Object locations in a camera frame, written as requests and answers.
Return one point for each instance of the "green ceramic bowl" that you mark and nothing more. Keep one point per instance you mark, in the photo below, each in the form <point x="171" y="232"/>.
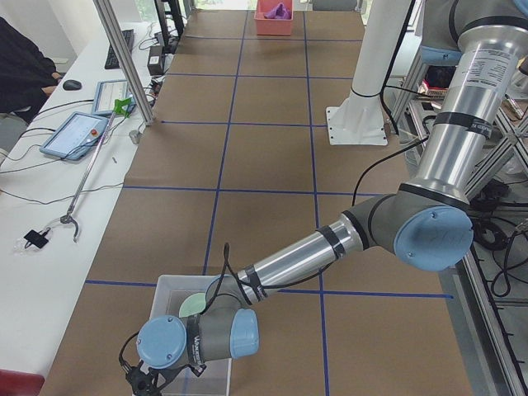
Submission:
<point x="193" y="304"/>

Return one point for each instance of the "purple cloth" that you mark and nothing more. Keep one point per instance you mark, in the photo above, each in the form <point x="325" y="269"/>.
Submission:
<point x="279" y="12"/>

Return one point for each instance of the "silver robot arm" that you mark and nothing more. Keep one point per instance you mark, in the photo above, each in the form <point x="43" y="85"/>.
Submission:
<point x="424" y="223"/>

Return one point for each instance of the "translucent plastic storage box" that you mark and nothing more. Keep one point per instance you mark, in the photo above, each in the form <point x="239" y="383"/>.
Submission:
<point x="170" y="293"/>

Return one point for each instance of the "black power adapter box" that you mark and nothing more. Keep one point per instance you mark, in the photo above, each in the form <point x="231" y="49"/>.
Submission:
<point x="156" y="59"/>

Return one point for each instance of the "small silver metal cylinder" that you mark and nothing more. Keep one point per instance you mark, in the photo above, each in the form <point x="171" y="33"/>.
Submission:
<point x="135" y="136"/>

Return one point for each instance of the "pink plastic tray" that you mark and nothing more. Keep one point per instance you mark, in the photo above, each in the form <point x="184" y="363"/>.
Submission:
<point x="269" y="26"/>

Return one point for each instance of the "upper blue teach pendant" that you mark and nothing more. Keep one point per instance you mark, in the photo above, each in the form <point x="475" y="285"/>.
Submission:
<point x="106" y="94"/>

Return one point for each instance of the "blue teach pendant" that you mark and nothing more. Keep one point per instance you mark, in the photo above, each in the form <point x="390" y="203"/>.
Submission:
<point x="106" y="94"/>
<point x="78" y="134"/>

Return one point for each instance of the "lower blue teach pendant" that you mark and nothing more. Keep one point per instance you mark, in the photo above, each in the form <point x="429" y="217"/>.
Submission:
<point x="78" y="134"/>

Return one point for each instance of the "black computer mouse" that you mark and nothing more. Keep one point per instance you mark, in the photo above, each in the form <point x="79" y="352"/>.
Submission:
<point x="72" y="85"/>

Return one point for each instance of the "person in black shirt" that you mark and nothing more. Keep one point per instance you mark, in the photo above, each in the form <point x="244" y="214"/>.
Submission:
<point x="27" y="77"/>

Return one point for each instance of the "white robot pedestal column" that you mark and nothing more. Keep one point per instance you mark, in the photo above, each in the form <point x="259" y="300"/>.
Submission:
<point x="359" y="119"/>

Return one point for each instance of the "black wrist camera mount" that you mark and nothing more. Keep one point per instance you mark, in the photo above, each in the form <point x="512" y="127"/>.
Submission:
<point x="151" y="382"/>

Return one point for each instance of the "aluminium frame post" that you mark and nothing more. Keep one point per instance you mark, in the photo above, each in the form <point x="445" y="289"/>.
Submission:
<point x="116" y="39"/>

